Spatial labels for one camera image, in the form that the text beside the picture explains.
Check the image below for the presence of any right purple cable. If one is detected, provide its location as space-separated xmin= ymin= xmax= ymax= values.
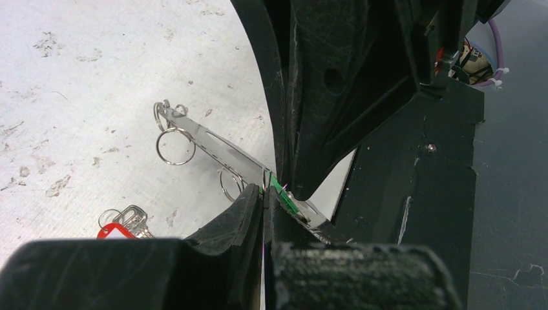
xmin=470 ymin=17 xmax=511 ymax=90

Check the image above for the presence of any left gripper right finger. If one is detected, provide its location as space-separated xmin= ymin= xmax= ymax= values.
xmin=264 ymin=187 xmax=463 ymax=309

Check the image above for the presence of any green tagged key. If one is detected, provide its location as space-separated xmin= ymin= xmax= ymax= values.
xmin=267 ymin=171 xmax=299 ymax=215

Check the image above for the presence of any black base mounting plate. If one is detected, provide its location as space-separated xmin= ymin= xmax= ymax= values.
xmin=332 ymin=81 xmax=485 ymax=302

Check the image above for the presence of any metal key holder ring plate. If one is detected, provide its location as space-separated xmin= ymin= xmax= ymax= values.
xmin=153 ymin=99 xmax=356 ymax=243

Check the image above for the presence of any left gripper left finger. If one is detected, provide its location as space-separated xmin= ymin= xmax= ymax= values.
xmin=1 ymin=185 xmax=262 ymax=309

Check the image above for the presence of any red tagged key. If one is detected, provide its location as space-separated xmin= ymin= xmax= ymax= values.
xmin=96 ymin=205 xmax=154 ymax=239

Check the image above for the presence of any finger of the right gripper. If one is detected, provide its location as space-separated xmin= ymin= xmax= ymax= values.
xmin=284 ymin=1 xmax=478 ymax=200
xmin=231 ymin=1 xmax=296 ymax=184

